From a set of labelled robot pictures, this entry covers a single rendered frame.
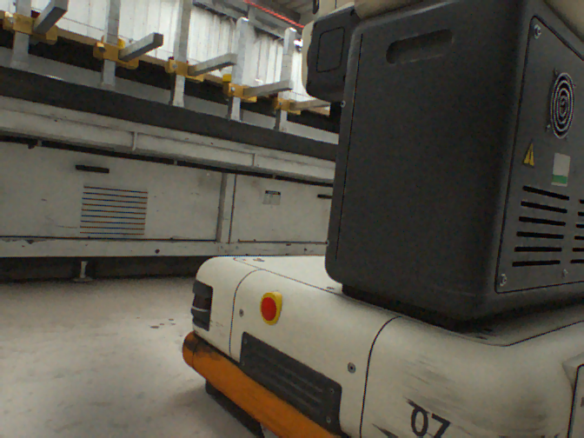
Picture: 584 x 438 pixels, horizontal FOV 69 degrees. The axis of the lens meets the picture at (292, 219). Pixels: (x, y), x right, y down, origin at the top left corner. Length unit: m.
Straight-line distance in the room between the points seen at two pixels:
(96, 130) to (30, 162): 0.30
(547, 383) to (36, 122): 1.45
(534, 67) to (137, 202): 1.59
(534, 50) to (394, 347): 0.38
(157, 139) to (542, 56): 1.34
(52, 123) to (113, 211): 0.46
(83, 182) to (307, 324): 1.35
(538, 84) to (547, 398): 0.35
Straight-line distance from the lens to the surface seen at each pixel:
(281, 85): 1.64
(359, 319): 0.58
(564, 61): 0.68
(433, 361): 0.51
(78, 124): 1.60
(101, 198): 1.84
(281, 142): 1.92
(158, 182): 1.93
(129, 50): 1.55
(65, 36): 1.78
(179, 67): 1.71
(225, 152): 1.81
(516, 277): 0.60
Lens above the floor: 0.42
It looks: 3 degrees down
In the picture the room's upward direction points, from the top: 6 degrees clockwise
